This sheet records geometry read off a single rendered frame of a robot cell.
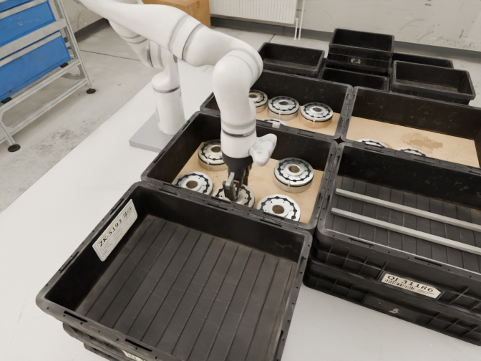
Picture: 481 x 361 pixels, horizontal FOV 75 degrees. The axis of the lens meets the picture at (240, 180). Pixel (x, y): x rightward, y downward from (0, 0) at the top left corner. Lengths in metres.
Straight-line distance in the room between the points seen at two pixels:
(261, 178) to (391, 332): 0.46
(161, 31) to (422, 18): 3.49
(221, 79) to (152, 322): 0.45
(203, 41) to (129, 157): 0.68
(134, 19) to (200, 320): 0.54
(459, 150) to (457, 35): 2.96
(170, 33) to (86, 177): 0.68
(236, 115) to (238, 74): 0.09
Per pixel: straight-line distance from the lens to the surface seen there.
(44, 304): 0.62
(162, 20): 0.60
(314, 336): 0.78
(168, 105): 1.11
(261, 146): 0.65
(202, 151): 0.89
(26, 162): 2.56
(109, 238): 0.70
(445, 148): 1.11
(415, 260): 0.65
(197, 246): 0.72
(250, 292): 0.66
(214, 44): 0.59
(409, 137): 1.10
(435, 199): 0.93
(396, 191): 0.91
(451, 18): 3.96
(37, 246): 1.02
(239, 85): 0.54
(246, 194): 0.76
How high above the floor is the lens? 1.43
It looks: 45 degrees down
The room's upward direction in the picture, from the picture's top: straight up
